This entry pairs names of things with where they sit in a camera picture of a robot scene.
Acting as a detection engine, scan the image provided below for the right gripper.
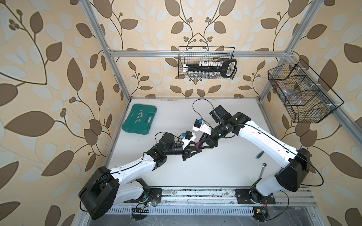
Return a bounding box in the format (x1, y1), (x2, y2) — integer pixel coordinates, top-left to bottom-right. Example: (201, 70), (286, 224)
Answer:
(196, 122), (227, 148)

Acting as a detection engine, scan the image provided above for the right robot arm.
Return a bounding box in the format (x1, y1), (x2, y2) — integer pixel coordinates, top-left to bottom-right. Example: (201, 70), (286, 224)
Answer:
(192, 105), (311, 203)

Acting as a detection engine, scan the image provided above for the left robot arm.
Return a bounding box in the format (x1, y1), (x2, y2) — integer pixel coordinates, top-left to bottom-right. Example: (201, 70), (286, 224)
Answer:
(78, 131), (203, 220)

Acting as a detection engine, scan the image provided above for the green plastic tool case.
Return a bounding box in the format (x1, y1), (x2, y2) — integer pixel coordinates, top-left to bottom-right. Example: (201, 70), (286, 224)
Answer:
(122, 104), (157, 135)

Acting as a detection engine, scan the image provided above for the silver combination wrench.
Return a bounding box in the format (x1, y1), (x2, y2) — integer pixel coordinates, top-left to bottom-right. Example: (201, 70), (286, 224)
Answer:
(258, 163), (267, 179)

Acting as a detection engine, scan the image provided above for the plastic bag in basket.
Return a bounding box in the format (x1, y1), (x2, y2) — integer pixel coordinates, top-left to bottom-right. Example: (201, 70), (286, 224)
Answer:
(278, 82), (304, 105)

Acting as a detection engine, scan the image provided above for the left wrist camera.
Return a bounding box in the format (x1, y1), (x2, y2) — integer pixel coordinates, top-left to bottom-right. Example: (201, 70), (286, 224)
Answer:
(181, 131), (196, 150)

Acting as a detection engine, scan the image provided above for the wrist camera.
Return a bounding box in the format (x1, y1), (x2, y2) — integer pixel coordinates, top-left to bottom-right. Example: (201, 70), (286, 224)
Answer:
(192, 119), (212, 135)
(181, 131), (196, 150)

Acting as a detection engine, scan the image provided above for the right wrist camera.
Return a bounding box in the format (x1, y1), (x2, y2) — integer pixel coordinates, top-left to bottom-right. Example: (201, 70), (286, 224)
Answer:
(192, 119), (212, 135)

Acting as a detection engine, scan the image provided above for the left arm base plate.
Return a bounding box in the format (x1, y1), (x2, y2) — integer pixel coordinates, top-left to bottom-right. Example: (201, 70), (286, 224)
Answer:
(135, 188), (162, 203)

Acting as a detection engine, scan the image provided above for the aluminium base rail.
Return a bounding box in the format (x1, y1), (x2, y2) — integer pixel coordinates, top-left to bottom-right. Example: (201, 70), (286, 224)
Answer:
(110, 186), (317, 207)

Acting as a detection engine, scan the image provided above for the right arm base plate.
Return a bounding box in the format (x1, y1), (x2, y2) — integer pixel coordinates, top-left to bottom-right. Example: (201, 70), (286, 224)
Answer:
(234, 188), (276, 205)

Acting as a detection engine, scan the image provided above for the socket set rail holder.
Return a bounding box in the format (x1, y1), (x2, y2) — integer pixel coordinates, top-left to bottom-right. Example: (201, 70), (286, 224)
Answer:
(181, 59), (237, 80)

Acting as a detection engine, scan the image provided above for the black wire basket back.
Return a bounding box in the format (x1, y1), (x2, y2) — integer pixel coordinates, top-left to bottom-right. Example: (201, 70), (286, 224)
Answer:
(178, 46), (237, 80)

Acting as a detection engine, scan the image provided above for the black wire basket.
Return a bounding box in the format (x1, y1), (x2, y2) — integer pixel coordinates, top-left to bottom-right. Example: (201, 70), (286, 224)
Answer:
(268, 59), (344, 123)
(178, 46), (237, 80)

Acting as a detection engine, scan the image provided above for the black wire basket right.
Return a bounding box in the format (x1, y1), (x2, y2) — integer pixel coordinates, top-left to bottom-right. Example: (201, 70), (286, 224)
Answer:
(268, 59), (344, 123)

